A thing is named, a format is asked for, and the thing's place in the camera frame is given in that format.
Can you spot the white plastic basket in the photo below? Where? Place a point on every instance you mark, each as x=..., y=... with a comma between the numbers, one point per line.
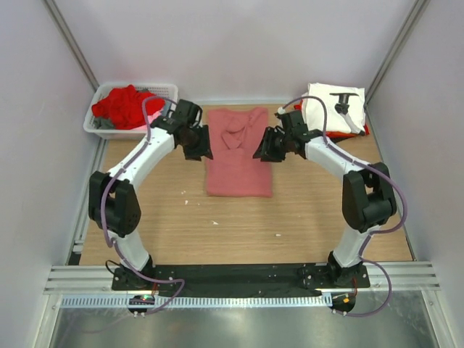
x=116, y=107

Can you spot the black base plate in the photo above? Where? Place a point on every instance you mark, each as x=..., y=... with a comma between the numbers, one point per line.
x=253, y=281

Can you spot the red folded t shirt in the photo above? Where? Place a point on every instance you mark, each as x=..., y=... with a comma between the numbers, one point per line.
x=336, y=136

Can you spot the light pink garment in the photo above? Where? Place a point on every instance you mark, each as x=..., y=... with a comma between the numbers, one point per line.
x=151, y=118

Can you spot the pink t shirt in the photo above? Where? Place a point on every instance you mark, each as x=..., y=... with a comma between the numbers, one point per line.
x=234, y=138

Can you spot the white folded printed t shirt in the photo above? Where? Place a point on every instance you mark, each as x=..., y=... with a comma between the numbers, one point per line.
x=344, y=106

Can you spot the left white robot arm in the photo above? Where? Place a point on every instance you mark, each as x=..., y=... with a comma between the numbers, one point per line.
x=112, y=198

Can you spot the red crumpled t shirt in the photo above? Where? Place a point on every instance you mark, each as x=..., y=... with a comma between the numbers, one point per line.
x=123, y=107

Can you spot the grey garment in basket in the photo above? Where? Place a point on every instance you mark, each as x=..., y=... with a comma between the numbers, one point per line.
x=103, y=123

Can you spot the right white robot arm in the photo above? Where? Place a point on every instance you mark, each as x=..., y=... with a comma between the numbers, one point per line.
x=367, y=197

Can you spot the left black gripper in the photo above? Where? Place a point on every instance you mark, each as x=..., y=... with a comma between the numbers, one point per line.
x=204, y=148

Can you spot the grey cable duct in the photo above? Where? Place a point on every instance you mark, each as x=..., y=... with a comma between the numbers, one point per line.
x=132, y=301

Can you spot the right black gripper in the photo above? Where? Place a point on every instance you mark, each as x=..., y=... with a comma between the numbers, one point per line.
x=264, y=151

